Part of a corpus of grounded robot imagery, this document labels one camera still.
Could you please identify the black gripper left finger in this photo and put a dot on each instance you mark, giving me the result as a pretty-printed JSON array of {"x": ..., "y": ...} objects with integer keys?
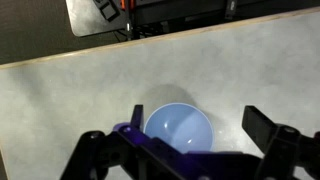
[{"x": 137, "y": 118}]

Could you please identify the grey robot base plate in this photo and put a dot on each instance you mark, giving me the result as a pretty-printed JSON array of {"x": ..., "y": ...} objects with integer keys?
[{"x": 89, "y": 17}]

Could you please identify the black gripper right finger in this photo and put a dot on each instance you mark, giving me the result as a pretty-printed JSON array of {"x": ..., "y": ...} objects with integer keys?
[{"x": 258, "y": 127}]

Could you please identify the blue bowl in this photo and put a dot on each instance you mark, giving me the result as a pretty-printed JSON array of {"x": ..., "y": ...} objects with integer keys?
[{"x": 183, "y": 126}]

